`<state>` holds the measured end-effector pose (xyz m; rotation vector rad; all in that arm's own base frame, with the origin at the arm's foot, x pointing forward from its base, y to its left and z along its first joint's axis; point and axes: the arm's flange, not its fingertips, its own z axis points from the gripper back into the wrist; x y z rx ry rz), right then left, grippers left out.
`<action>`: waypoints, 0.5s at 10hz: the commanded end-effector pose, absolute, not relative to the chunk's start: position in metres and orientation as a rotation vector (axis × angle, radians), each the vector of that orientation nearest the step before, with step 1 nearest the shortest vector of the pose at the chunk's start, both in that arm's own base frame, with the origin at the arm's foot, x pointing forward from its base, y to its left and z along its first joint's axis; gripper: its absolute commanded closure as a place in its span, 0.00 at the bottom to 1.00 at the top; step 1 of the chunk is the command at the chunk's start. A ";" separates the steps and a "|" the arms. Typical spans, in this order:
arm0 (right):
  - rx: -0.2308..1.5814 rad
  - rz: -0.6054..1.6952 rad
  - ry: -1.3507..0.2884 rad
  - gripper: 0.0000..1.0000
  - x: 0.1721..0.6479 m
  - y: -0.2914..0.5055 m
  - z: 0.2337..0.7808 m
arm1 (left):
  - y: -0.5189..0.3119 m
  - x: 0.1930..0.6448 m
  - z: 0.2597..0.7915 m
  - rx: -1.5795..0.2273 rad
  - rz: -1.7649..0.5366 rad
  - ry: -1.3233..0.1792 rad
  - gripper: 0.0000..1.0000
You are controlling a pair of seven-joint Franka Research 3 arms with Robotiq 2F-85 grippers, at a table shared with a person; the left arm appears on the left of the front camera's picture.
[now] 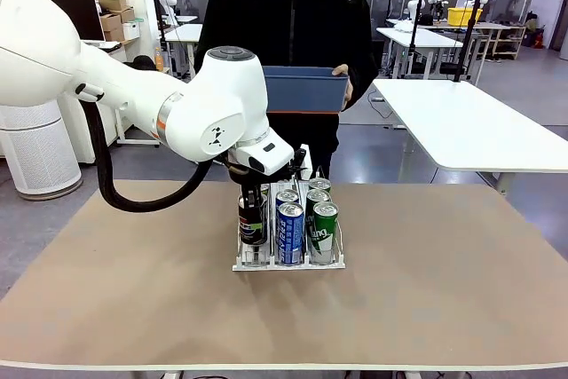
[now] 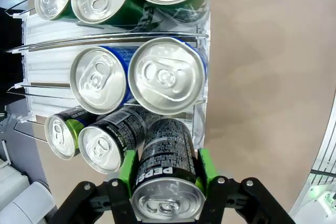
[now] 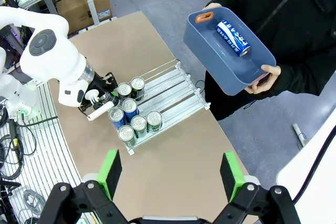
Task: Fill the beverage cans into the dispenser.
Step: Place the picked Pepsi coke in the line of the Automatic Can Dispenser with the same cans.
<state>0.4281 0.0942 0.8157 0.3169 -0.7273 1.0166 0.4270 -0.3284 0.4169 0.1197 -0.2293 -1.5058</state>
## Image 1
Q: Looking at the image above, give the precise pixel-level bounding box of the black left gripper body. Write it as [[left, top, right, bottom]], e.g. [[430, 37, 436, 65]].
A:
[[228, 157, 270, 187]]

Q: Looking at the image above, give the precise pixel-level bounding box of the blue plastic storage bin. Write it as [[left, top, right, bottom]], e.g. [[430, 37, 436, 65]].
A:
[[261, 65, 351, 116]]

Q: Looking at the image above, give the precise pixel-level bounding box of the person's left forearm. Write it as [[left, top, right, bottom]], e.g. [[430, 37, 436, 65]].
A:
[[341, 41, 378, 112]]

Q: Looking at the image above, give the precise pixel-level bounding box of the blue beverage can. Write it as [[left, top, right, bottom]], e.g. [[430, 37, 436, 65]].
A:
[[275, 188, 301, 208], [275, 201, 306, 266]]

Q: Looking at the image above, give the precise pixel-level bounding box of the person's left hand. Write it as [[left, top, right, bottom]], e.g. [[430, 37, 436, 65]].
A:
[[331, 64, 355, 110]]

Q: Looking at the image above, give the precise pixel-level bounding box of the yellow plastic bin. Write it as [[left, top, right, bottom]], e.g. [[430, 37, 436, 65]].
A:
[[446, 5, 484, 27]]

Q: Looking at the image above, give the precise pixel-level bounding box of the white background table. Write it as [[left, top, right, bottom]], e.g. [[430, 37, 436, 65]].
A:
[[375, 26, 465, 83], [162, 22, 204, 81]]

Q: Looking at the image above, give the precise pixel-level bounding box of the black tripod pole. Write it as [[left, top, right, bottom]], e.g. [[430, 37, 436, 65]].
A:
[[452, 0, 487, 83]]

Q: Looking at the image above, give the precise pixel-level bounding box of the wooden shelf table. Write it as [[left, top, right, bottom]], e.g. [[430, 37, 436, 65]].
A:
[[432, 19, 529, 61]]

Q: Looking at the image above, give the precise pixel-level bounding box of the small wooden side table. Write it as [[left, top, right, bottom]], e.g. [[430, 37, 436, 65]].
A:
[[115, 107, 161, 148]]

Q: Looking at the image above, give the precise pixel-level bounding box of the black bag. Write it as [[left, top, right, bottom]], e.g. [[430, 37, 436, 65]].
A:
[[132, 54, 157, 72]]

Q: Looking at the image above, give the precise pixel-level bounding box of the large white table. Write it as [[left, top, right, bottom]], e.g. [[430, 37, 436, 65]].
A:
[[371, 78, 568, 196]]

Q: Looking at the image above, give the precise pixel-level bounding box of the person in black hoodie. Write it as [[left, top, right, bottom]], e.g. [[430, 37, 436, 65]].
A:
[[193, 0, 378, 180]]

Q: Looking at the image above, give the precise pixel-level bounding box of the white carton box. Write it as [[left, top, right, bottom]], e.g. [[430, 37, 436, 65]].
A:
[[122, 18, 142, 41]]

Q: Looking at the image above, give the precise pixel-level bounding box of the white air purifier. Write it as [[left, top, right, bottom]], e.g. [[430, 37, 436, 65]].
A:
[[0, 101, 84, 201]]

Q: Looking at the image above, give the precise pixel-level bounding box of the black computer monitor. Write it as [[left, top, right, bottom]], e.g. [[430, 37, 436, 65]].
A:
[[29, 0, 107, 43]]

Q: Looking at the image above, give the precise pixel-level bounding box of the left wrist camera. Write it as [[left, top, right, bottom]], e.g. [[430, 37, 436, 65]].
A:
[[288, 144, 312, 181]]

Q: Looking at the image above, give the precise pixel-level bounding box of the white wire can dispenser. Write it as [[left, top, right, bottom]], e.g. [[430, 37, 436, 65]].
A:
[[232, 164, 347, 272]]

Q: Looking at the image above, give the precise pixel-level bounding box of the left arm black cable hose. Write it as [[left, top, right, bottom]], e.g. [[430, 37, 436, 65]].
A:
[[78, 97, 214, 215]]

